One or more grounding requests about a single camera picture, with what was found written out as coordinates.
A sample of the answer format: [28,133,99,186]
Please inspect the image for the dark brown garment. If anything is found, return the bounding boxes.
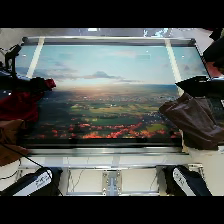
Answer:
[158,92,224,151]

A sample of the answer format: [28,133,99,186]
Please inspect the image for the red garment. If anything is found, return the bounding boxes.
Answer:
[0,78,57,125]

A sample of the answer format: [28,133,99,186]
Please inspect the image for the black cable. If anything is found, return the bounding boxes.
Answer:
[0,142,54,181]

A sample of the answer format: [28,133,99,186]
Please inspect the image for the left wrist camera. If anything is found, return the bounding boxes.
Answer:
[4,44,23,72]

